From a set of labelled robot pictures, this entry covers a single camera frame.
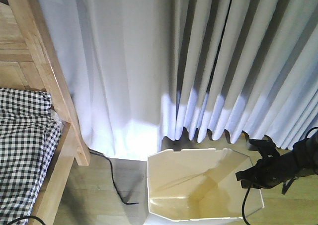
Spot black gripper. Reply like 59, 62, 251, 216
236, 139, 301, 189

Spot white plastic trash bin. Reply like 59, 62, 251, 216
140, 148, 264, 225

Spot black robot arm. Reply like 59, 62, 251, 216
236, 127, 318, 195

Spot grey pleated curtain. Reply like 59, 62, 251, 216
160, 0, 318, 150

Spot white sheer curtain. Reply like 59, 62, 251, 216
39, 0, 172, 160

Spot black white checkered pillow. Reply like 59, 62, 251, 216
0, 87, 61, 225

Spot black floor cables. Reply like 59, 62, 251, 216
240, 180, 256, 225

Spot black power cord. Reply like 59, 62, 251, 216
88, 149, 140, 206

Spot wooden bed frame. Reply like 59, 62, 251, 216
0, 0, 90, 225

